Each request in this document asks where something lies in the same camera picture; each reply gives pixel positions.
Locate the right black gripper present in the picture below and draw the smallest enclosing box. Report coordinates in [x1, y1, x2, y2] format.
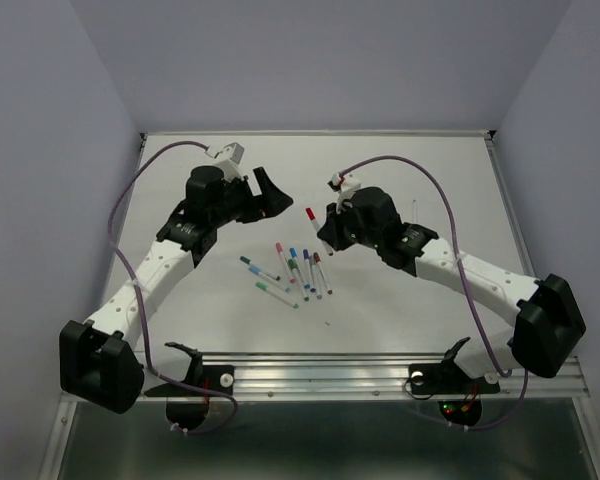
[318, 196, 382, 251]

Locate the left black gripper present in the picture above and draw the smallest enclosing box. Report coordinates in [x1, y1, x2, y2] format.
[209, 167, 292, 227]

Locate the dark red cap marker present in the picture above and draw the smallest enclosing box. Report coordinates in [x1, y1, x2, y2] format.
[313, 252, 333, 295]

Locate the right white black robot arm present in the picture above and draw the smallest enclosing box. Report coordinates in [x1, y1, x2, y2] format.
[317, 187, 586, 390]

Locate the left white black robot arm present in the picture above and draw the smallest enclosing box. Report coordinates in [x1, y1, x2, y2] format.
[59, 165, 293, 413]

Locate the pink cap marker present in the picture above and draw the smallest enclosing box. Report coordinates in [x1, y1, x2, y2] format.
[275, 242, 296, 284]

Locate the purple cap marker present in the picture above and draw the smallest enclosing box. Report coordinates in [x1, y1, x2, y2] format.
[303, 249, 317, 294]

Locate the dark green cap marker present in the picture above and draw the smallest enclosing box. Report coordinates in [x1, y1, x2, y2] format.
[240, 256, 281, 281]

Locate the light blue cap marker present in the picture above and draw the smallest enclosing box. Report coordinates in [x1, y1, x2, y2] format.
[248, 265, 290, 293]

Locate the grey cap marker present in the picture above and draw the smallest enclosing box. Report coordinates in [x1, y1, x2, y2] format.
[311, 256, 322, 300]

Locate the teal green cap marker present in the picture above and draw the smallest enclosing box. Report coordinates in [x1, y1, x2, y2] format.
[256, 282, 299, 309]

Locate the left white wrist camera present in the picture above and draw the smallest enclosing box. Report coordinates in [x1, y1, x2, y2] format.
[206, 142, 244, 182]

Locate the aluminium right side rail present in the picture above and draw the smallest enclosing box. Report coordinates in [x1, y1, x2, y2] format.
[483, 129, 564, 355]

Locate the aluminium rail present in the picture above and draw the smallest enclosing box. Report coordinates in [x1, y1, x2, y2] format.
[483, 129, 564, 355]
[134, 353, 589, 403]

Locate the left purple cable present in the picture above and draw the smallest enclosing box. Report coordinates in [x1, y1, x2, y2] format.
[108, 141, 239, 436]

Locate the aluminium front rail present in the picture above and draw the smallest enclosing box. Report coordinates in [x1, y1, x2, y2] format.
[134, 353, 589, 403]

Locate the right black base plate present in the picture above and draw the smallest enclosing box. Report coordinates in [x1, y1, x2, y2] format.
[402, 363, 501, 427]

